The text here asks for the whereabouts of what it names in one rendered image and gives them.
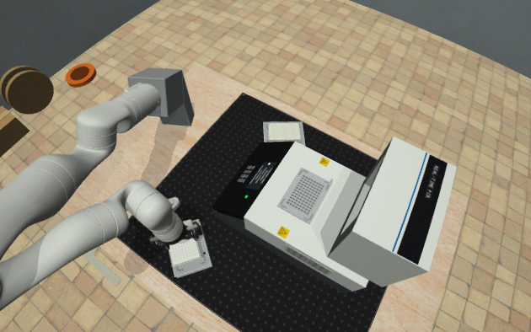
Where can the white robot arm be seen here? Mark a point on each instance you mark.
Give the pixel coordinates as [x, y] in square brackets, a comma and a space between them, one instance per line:
[42, 189]

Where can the white thermal cycler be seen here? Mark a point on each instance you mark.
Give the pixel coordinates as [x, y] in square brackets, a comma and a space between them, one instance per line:
[296, 202]

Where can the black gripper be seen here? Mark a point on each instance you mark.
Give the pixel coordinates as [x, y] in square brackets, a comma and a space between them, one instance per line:
[195, 229]

